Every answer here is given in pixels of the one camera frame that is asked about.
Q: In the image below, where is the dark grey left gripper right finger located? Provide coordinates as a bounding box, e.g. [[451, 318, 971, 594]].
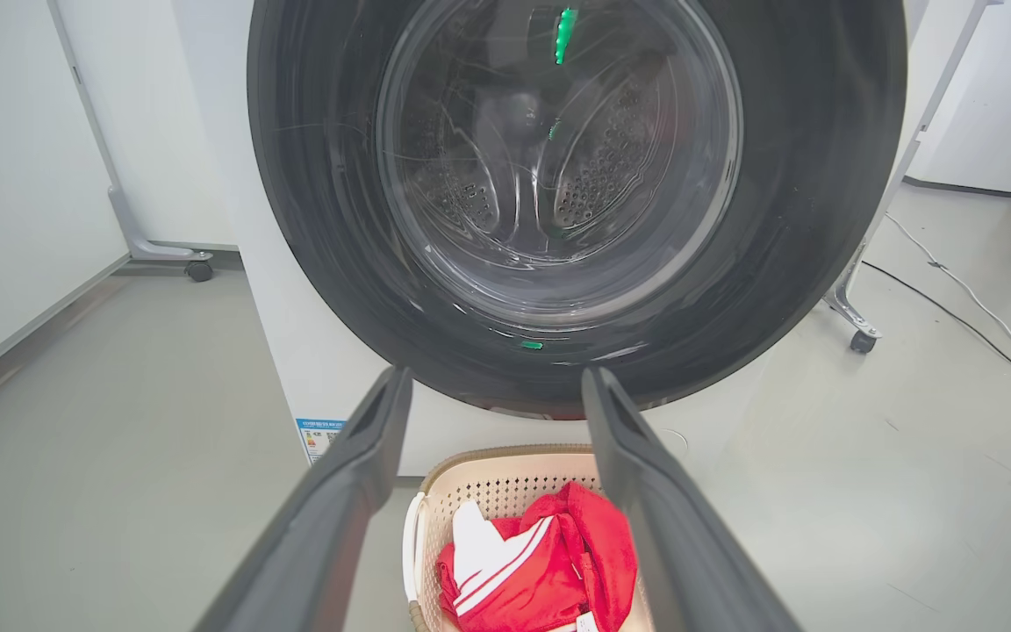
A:
[[581, 366, 802, 632]]

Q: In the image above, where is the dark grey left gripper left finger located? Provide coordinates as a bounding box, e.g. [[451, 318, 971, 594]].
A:
[[193, 366, 415, 632]]

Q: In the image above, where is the red and white jersey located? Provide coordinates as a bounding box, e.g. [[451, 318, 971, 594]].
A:
[[434, 480, 641, 632]]

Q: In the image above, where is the glass washing machine door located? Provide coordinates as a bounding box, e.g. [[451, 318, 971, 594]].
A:
[[246, 0, 909, 421]]

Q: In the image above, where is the white front-load washing machine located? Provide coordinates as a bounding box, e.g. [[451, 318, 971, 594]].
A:
[[170, 0, 933, 480]]

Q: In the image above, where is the cream perforated laundry basket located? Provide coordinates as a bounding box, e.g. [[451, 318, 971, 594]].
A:
[[401, 442, 656, 632]]

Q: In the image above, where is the blue energy label sticker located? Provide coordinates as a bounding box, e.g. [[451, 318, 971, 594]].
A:
[[296, 417, 345, 465]]

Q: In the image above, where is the white rolling partition board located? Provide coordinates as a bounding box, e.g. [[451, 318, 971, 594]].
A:
[[823, 0, 1011, 355], [47, 0, 240, 284]]

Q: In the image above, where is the black floor cable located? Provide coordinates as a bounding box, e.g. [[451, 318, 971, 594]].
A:
[[860, 260, 1011, 402]]

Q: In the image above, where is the white floor cable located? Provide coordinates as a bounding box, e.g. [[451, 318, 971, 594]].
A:
[[886, 214, 1011, 380]]

